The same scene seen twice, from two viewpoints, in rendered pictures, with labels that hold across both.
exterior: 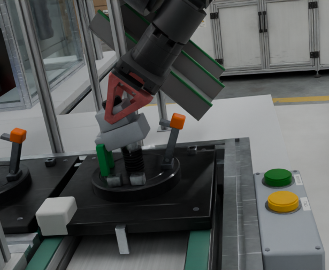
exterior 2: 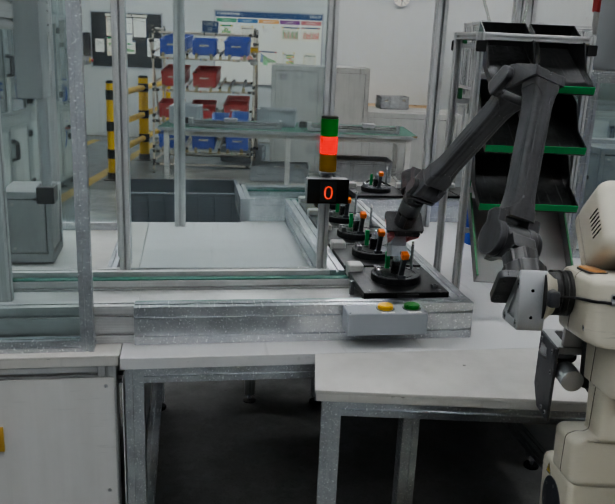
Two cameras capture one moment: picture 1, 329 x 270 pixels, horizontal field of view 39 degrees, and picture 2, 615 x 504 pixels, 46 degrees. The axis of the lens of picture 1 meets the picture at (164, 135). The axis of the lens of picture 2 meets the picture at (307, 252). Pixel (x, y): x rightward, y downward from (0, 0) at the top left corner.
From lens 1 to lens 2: 1.78 m
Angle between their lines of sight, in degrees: 66
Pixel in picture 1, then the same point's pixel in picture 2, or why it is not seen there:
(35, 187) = (379, 261)
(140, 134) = (391, 252)
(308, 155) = (530, 354)
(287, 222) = (369, 309)
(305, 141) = not seen: hidden behind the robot
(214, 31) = not seen: outside the picture
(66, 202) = (356, 264)
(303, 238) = (357, 311)
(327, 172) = (503, 359)
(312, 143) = not seen: hidden behind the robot
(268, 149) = (533, 342)
